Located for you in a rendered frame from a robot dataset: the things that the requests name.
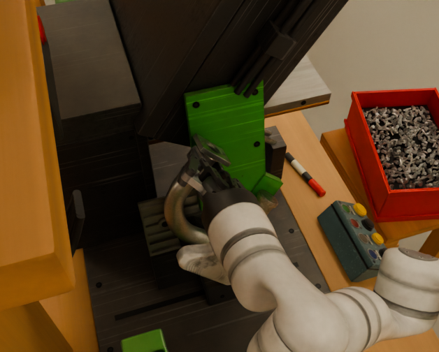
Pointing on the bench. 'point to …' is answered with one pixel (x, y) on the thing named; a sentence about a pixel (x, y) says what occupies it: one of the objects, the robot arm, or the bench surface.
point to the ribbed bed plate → (157, 214)
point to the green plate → (231, 128)
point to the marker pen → (305, 174)
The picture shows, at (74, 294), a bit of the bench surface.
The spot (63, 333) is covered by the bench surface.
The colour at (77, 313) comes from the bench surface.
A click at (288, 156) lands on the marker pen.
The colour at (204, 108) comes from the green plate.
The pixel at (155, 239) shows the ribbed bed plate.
